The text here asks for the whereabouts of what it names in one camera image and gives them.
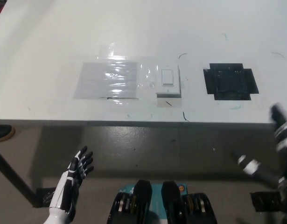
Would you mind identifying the black floor plate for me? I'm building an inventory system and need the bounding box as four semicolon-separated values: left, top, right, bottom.
35;187;56;208
250;190;282;213

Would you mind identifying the black tape square patch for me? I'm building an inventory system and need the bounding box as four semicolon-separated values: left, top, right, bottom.
203;63;259;101

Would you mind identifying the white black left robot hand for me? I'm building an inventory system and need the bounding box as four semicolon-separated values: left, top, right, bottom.
49;146;95;212

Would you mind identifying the black brown round object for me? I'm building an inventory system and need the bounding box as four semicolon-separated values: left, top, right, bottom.
0;125;16;143

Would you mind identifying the grey taped paper sheet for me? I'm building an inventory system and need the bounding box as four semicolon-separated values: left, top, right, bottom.
73;62;139;100

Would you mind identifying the clear wrinkled plastic film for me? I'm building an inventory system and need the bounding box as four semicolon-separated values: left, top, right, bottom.
137;63;162;89

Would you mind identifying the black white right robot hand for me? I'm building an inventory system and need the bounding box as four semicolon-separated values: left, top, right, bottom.
231;102;287;194

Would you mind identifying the white rocker wall switch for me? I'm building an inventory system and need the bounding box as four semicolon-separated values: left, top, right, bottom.
155;65;182;98

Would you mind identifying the translucent tape patch with mark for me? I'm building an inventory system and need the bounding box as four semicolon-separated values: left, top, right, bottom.
156;97;182;109

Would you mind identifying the black slanted table leg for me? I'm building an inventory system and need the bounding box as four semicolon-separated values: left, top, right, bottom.
0;144;39;207

